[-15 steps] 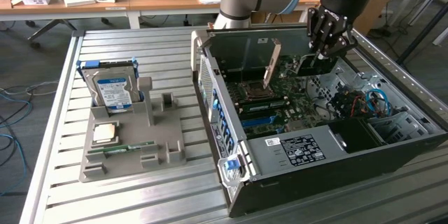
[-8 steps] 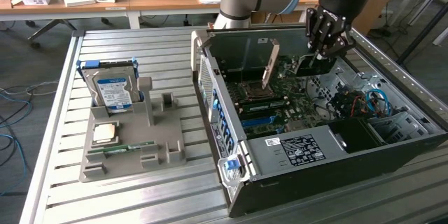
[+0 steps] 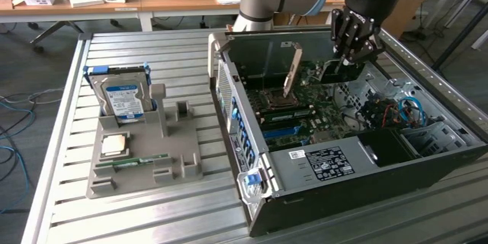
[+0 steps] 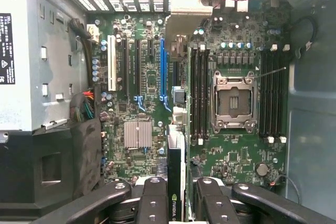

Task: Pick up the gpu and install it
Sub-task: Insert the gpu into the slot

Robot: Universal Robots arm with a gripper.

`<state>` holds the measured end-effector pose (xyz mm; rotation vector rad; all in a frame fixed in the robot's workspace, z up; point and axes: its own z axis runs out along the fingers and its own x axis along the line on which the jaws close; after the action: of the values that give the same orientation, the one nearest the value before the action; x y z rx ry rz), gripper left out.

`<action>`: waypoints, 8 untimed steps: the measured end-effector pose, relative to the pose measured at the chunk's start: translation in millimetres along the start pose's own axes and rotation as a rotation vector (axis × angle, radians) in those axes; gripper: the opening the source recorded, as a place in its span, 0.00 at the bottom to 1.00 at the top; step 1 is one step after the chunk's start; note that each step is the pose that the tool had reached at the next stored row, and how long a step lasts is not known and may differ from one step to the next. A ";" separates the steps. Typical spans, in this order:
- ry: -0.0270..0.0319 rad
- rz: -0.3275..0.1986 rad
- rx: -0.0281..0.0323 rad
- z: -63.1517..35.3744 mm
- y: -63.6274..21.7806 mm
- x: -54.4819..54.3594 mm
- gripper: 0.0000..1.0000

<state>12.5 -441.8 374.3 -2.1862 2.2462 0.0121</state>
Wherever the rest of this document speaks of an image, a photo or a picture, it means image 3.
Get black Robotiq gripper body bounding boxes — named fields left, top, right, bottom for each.
left=343, top=0, right=407, bottom=38

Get black graphics card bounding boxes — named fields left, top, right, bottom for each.
left=283, top=42, right=365, bottom=98

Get wooden cabinet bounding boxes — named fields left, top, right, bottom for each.
left=327, top=0, right=443, bottom=39

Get perforated metal drive cage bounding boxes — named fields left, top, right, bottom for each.
left=331, top=63, right=385, bottom=129

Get green motherboard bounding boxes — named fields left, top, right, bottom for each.
left=245, top=66, right=363, bottom=152

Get CPU socket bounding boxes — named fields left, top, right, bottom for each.
left=259, top=87, right=300, bottom=110

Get installed green RAM stick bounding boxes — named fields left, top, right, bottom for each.
left=263, top=109, right=312, bottom=122

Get silver disk bay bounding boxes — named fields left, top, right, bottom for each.
left=400, top=122, right=468, bottom=156

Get blue expansion slot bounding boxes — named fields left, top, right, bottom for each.
left=263, top=125, right=301, bottom=139

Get grey power supply unit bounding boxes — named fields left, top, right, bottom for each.
left=267, top=137, right=377, bottom=192

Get black open PC case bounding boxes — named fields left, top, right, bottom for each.
left=208, top=22, right=488, bottom=238

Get blue case latch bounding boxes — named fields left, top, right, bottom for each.
left=243, top=174, right=267, bottom=185

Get grey parts rack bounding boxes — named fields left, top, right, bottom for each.
left=85, top=83, right=205, bottom=201

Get CPU with metal lid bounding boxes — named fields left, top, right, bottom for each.
left=99, top=134, right=127, bottom=156

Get desk leg with casters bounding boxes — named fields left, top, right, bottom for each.
left=29, top=19, right=83, bottom=53

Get red wire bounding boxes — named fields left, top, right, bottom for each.
left=383, top=103, right=405, bottom=126

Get blue wire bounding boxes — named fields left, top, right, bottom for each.
left=396, top=95, right=431, bottom=127

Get hard disk with blue bracket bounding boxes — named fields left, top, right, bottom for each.
left=83, top=62, right=157, bottom=125

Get white floor cable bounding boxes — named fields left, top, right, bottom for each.
left=0, top=88, right=64, bottom=105

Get blue floor cable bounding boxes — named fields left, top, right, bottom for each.
left=0, top=95, right=35, bottom=213

